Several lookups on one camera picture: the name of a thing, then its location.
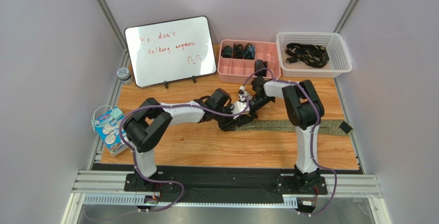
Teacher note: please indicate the pink divided organizer box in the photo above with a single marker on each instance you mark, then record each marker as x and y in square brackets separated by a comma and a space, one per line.
[231, 70]

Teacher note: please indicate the small patterned round jar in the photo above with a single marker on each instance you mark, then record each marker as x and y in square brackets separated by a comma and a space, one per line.
[125, 76]

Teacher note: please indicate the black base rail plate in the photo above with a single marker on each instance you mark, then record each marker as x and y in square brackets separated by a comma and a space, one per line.
[219, 184]

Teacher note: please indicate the aluminium frame rail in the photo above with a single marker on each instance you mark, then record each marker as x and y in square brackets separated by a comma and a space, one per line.
[106, 187]

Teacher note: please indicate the rolled dark tie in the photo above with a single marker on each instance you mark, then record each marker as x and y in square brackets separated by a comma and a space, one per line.
[260, 67]
[227, 51]
[238, 51]
[249, 52]

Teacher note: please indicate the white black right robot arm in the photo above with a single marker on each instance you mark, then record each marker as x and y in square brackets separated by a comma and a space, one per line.
[305, 111]

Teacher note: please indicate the light blue power adapter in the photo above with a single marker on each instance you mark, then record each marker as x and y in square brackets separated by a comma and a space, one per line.
[116, 113]

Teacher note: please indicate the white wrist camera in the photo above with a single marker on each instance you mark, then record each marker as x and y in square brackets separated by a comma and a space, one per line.
[244, 93]
[240, 108]

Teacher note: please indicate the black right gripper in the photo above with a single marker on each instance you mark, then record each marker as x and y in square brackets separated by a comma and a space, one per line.
[255, 104]

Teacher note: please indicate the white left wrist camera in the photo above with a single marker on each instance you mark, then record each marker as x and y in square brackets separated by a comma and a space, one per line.
[240, 108]

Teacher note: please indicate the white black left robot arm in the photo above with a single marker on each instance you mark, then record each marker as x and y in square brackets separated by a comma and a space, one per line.
[145, 126]

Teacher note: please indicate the white whiteboard black frame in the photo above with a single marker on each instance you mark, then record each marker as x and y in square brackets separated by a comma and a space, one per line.
[170, 51]

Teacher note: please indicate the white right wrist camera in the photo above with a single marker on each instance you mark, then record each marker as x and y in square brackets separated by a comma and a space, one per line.
[244, 93]

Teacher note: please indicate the black camouflage tie in basket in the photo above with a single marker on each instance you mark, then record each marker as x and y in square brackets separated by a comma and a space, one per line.
[312, 55]

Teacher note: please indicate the white plastic basket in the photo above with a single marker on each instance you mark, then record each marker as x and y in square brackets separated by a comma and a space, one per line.
[339, 57]

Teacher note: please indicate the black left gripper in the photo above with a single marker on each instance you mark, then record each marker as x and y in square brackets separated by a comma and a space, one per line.
[228, 122]

